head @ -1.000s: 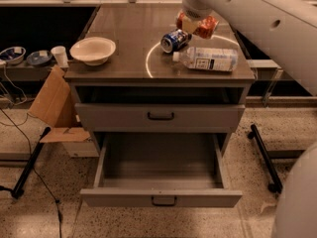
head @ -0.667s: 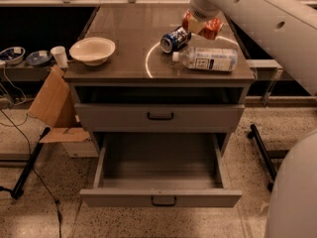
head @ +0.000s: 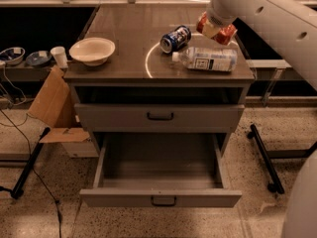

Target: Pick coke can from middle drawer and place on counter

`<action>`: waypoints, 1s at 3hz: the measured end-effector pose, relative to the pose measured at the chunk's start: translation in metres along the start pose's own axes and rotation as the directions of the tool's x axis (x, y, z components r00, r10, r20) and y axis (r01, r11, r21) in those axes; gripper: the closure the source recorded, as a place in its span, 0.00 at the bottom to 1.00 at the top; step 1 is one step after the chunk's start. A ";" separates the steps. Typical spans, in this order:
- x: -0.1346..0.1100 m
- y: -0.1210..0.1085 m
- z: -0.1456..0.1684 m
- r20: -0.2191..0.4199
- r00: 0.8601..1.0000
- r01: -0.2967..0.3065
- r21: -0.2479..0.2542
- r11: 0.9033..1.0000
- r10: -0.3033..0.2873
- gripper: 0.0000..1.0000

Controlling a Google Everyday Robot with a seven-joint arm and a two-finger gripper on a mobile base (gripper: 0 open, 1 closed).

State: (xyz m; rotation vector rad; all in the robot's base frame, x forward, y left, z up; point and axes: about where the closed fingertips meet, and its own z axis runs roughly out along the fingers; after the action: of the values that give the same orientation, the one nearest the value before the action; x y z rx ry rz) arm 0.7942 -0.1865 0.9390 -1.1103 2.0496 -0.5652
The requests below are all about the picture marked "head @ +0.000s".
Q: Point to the black right stand leg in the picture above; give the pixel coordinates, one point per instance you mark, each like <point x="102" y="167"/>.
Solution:
<point x="275" y="184"/>

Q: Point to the black left stand leg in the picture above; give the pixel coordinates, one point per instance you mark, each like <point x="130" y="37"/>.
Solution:
<point x="17" y="191"/>

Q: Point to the blue bowl far left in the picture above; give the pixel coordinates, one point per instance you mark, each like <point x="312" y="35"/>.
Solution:
<point x="12" y="56"/>

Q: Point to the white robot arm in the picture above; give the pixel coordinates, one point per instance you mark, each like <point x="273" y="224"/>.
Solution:
<point x="290" y="29"/>

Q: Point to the blue bowl near cup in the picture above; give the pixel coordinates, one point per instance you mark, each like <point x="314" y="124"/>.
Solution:
<point x="39" y="58"/>

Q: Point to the upper grey drawer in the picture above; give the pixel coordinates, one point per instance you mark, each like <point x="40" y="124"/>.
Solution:
<point x="159" y="118"/>

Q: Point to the white bowl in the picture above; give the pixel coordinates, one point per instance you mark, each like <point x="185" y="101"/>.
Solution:
<point x="92" y="51"/>

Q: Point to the open lower grey drawer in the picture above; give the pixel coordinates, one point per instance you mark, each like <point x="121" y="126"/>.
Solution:
<point x="160" y="170"/>

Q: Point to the black stand leg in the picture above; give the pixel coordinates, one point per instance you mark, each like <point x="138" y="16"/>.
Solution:
<point x="275" y="184"/>
<point x="17" y="191"/>

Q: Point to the brown cardboard box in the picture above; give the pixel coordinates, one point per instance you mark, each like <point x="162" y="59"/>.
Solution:
<point x="54" y="106"/>

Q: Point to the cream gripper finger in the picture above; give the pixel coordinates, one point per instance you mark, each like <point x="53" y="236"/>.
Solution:
<point x="209" y="30"/>

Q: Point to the white paper cup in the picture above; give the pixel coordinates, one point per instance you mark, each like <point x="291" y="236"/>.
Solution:
<point x="59" y="56"/>

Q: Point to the grey drawer cabinet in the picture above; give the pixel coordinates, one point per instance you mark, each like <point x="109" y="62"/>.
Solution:
<point x="140" y="73"/>

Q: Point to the clear plastic water bottle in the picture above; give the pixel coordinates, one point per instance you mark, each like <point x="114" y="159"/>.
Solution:
<point x="194" y="58"/>

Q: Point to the blue soda can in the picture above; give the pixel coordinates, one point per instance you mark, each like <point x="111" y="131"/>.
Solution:
<point x="175" y="40"/>

